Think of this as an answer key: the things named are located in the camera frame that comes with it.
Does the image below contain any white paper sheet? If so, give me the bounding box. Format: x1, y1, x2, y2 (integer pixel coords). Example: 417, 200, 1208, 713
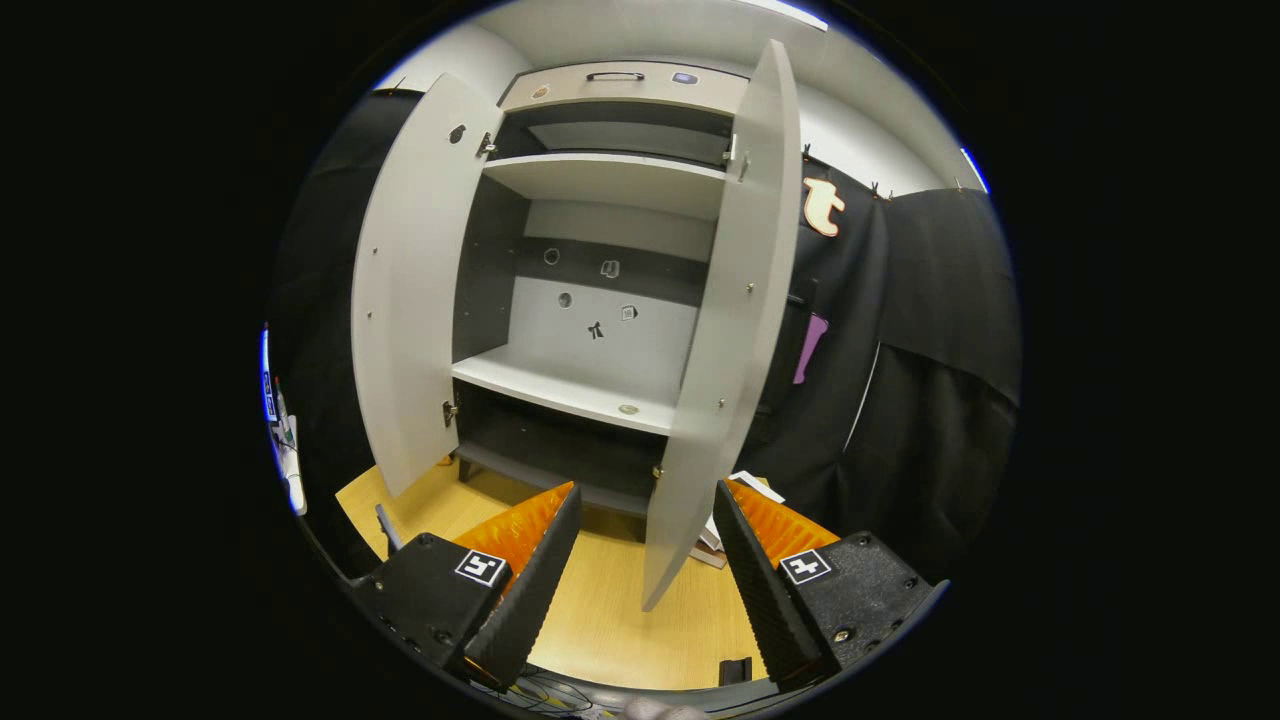
730, 470, 786, 504

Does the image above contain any grey cabinet door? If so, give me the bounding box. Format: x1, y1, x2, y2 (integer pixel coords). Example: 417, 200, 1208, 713
350, 72, 506, 499
640, 38, 804, 613

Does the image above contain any black backdrop cloth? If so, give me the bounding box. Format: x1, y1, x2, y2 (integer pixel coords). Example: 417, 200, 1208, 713
272, 90, 1023, 586

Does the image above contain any white printed booklet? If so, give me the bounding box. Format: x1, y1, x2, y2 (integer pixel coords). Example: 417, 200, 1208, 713
697, 515, 731, 571

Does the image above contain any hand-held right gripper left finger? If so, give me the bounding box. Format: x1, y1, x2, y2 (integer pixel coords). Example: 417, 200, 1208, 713
348, 481, 584, 693

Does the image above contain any grey cabinet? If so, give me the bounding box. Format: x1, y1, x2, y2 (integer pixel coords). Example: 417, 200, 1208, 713
440, 60, 751, 546

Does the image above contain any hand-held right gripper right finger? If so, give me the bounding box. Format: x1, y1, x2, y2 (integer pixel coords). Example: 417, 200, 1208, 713
713, 479, 950, 694

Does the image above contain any grey cabinet drawer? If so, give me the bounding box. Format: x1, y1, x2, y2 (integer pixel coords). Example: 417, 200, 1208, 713
498, 62, 751, 116

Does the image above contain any white printed sheet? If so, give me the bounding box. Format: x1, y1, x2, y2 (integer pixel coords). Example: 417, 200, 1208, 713
260, 325, 283, 426

